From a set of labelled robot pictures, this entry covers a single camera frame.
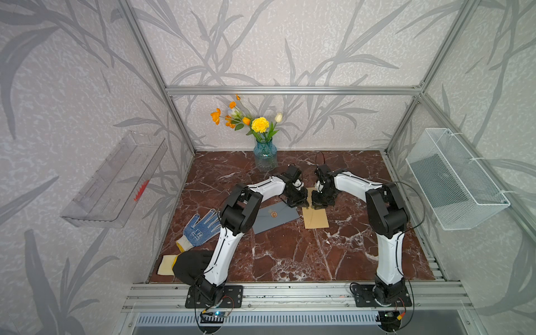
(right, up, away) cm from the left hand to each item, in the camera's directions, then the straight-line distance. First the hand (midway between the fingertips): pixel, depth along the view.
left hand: (310, 204), depth 97 cm
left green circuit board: (-37, -35, -24) cm, 57 cm away
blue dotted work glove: (-50, -11, -7) cm, 52 cm away
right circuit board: (+22, -34, -28) cm, 49 cm away
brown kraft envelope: (+1, -6, -3) cm, 7 cm away
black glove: (-50, -21, -15) cm, 56 cm away
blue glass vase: (-22, +23, +8) cm, 33 cm away
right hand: (+3, -1, +1) cm, 3 cm away
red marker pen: (-58, +10, -31) cm, 67 cm away
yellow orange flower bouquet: (-22, +34, -8) cm, 41 cm away
